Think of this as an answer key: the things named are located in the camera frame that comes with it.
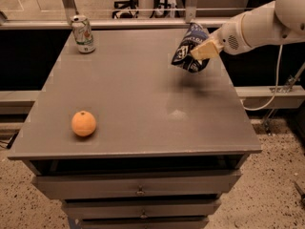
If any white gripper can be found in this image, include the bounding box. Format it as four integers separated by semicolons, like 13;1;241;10
191;14;251;60

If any blue Kettle chip bag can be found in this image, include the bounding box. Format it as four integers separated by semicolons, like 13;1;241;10
172;23;209;73

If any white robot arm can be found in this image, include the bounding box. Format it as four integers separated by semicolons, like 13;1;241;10
191;0;305;60

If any green white 7up can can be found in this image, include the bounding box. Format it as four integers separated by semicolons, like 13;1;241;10
71;14;95;53

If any black office chair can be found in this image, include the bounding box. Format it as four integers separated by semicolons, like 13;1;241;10
112;0;138;19

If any grey drawer cabinet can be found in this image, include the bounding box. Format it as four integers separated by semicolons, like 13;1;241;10
7;28;263;229

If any orange fruit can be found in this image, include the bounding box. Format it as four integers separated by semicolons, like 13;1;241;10
71;111;96;136

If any middle grey drawer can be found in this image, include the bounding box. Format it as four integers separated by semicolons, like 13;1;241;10
62;198;221;219

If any grey drawer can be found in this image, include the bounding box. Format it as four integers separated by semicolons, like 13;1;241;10
62;198;221;219
32;170;241;199
79;217;209;229

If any bottom grey drawer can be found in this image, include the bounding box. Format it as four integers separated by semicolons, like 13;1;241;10
79;217;209;229

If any top grey drawer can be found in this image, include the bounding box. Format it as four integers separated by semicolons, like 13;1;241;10
32;170;241;199

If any metal railing frame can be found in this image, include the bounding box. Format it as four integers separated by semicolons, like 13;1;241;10
0;0;305;31

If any white cable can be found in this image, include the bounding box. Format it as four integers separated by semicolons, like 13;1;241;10
240;44;284;113

